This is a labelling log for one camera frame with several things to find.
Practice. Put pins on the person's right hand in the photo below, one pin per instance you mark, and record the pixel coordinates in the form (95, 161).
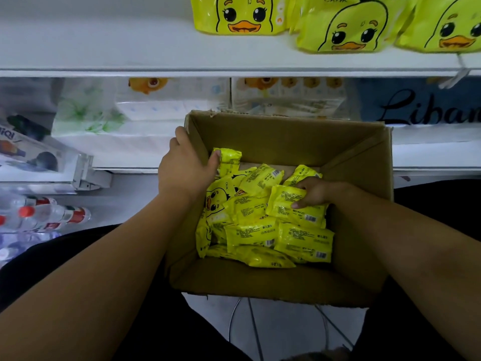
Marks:
(323, 193)

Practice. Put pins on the person's left hand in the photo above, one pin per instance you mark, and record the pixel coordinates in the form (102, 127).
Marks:
(186, 169)

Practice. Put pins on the brown cardboard box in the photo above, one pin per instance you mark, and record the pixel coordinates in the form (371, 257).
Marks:
(285, 135)

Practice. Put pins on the white metal shelf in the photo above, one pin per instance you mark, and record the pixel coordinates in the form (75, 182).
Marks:
(113, 48)

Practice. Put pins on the person's right forearm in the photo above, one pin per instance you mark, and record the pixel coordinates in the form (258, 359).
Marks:
(421, 259)

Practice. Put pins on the person's left forearm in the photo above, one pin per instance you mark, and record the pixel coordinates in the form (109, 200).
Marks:
(83, 289)

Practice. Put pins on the person's black trousers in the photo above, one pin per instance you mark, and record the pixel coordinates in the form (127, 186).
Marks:
(30, 259)

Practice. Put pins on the green white tissue pack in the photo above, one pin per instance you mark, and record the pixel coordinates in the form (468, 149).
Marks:
(86, 116)

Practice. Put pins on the pack of red-capped bottles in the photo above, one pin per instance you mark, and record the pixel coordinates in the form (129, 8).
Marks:
(37, 215)

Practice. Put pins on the MIQI boxes with fruit print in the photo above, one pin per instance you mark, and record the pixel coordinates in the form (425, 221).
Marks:
(30, 150)

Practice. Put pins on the metal frame stool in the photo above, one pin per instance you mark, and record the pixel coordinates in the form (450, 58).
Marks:
(252, 327)

